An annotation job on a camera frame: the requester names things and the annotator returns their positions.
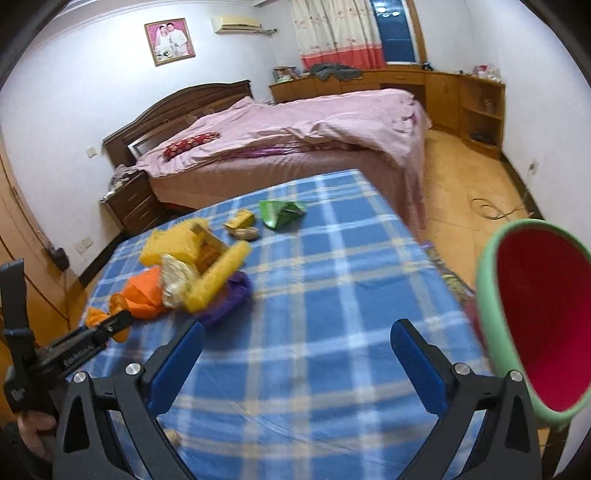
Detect wooden wardrobe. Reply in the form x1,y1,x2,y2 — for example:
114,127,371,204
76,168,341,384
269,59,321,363
0,138,88,416

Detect blue plaid blanket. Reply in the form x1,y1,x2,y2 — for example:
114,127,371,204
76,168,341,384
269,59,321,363
76,168,490,480

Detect floral curtain with red hem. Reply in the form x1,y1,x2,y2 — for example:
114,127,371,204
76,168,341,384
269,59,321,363
288,0,386,71

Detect wooden desk cabinet unit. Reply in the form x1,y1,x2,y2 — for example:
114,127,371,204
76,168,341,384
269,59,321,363
269,65,506,160

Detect red bin with green rim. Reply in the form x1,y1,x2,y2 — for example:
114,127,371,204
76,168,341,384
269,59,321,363
475,219,591,428

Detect red patterned pillow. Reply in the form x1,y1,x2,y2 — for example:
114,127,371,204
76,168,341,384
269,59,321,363
163,131,221,160

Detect orange plastic bag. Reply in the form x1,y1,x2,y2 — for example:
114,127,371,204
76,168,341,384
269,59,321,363
85,268,169,344

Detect person's left forearm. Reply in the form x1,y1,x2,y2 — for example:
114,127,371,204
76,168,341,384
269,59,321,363
0,422,52,480

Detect purple plastic bag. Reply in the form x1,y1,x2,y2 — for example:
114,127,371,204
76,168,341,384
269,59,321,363
194,270,254,328

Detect yellow foam net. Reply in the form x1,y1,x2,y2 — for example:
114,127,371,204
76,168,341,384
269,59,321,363
185,241,252,312
141,219,208,268

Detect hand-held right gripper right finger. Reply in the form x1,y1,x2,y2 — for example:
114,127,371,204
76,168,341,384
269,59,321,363
390,318,543,480

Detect coiled floor cable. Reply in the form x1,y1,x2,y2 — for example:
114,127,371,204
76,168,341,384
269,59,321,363
468,198,527,219

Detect cream crinkled wrapper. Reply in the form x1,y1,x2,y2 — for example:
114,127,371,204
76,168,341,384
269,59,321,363
159,254,201,310

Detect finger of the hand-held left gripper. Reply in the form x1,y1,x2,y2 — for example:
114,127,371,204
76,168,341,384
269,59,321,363
90,310,134,344

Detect dark wooden headboard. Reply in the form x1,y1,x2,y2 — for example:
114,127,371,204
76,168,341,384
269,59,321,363
102,79,254,169

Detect dark wooden nightstand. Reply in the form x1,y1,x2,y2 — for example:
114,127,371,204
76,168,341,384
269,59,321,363
100,170,162,236

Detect framed wedding photo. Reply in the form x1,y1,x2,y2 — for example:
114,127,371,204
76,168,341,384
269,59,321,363
144,19,197,67

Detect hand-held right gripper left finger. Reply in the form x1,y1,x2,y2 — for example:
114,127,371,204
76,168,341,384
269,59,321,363
52,319,206,480

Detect grey clothes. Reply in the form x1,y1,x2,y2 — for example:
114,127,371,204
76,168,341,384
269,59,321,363
308,64,362,83

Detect blue window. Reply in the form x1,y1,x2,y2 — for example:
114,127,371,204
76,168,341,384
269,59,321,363
369,0,419,63

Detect small yellow packet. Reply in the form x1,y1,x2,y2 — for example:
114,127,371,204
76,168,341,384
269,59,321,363
224,209,254,230

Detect green snack wrapper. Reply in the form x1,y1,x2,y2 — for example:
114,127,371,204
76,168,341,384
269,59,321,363
259,199,308,230

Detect cloth clutter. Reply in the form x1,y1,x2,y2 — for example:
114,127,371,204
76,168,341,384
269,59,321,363
108,165,139,192

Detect white air conditioner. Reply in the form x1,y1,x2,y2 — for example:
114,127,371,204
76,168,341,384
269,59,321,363
211,15,262,34

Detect printed floor mat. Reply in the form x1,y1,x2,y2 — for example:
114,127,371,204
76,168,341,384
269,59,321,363
425,240,476,305

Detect orange cardboard box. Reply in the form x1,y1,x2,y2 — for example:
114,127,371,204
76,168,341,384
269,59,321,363
189,222,230,273

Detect person's left hand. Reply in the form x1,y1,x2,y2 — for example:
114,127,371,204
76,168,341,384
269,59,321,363
18,409,58,462

